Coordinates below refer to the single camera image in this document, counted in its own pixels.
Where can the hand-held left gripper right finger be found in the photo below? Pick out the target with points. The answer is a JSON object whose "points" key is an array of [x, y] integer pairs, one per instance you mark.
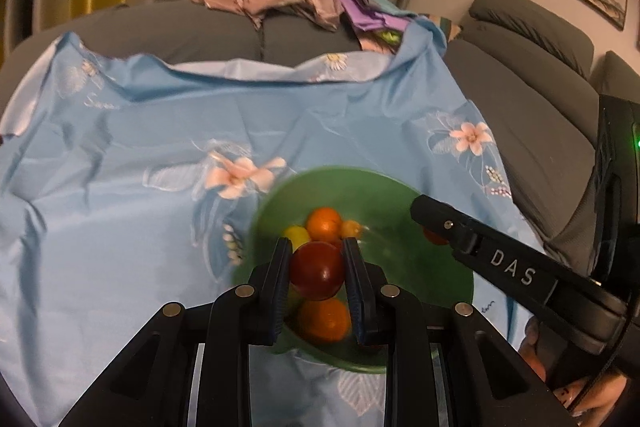
{"points": [[352, 277]]}

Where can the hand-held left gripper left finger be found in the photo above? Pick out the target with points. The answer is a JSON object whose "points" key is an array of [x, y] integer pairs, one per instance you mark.
{"points": [[280, 277]]}

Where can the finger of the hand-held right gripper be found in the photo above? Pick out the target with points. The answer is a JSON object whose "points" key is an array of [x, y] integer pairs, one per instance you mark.
{"points": [[500, 259]]}

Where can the red apple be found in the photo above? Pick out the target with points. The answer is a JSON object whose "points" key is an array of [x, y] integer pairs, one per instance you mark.
{"points": [[317, 269]]}

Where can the orange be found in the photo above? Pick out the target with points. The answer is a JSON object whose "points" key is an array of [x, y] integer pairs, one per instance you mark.
{"points": [[325, 224], [322, 319]]}

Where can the green plastic bowl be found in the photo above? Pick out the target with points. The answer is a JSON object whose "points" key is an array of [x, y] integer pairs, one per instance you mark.
{"points": [[400, 232]]}

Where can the red cherry tomato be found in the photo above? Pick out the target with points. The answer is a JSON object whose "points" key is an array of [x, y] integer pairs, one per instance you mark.
{"points": [[433, 237]]}

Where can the person's right hand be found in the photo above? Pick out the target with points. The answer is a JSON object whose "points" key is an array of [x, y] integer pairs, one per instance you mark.
{"points": [[532, 347]]}

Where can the yellow-green cherry tomato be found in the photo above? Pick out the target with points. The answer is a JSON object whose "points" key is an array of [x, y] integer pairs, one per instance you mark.
{"points": [[297, 236]]}

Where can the small yellow round fruit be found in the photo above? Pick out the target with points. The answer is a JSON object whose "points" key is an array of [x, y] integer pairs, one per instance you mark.
{"points": [[352, 227]]}

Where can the light blue floral sheet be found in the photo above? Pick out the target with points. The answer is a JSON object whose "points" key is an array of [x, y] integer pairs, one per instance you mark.
{"points": [[125, 182]]}

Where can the grey sofa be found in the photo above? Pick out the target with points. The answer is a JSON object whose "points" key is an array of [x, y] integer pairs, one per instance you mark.
{"points": [[200, 32]]}

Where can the purple cloth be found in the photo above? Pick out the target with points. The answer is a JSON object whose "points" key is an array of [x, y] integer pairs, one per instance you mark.
{"points": [[370, 9]]}

